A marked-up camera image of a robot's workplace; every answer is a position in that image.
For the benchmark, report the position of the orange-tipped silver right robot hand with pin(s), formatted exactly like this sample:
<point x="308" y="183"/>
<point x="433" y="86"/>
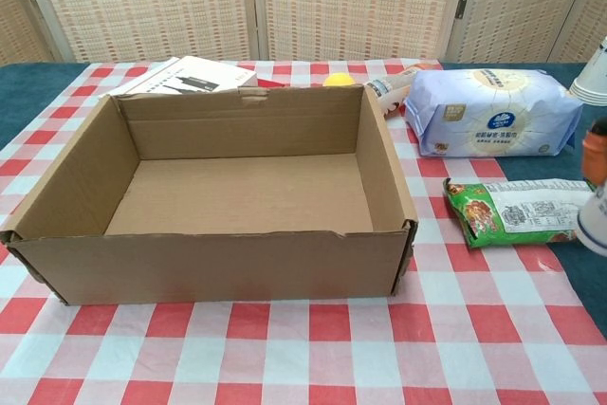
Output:
<point x="595" y="153"/>

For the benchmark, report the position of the open cardboard box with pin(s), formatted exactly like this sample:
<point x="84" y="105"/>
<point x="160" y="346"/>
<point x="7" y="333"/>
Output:
<point x="213" y="267"/>

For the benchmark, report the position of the white tissue pack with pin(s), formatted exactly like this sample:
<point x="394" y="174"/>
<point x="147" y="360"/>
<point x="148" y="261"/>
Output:
<point x="493" y="115"/>

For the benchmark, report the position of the woven folding screen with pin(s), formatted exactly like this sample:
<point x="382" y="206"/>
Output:
<point x="332" y="2"/>

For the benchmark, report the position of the white paper cup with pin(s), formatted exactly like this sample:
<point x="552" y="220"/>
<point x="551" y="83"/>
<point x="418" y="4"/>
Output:
<point x="595" y="220"/>

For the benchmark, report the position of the yellow ball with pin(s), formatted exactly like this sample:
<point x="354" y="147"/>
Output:
<point x="339" y="80"/>

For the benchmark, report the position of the white book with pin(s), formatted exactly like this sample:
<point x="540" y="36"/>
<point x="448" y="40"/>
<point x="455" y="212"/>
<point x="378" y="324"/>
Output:
<point x="208" y="73"/>

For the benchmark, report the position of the orange drink bottle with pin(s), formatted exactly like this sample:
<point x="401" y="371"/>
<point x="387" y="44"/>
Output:
<point x="391" y="92"/>

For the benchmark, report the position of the green snack packet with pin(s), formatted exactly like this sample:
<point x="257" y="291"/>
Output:
<point x="502" y="215"/>

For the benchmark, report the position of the stacked white paper cups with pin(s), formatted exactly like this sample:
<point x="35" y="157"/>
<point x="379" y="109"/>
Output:
<point x="593" y="82"/>

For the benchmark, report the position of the red white checkered tablecloth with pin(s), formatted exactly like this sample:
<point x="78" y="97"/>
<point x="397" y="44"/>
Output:
<point x="284" y="353"/>

